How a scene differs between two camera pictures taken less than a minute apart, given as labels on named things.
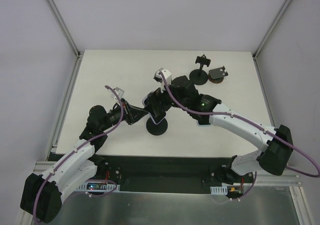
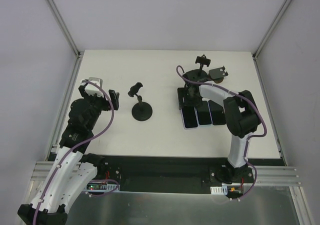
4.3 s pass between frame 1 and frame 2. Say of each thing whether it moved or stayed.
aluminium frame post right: stayed
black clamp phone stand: stayed
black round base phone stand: moved
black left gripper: moved
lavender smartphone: moved
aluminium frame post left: stayed
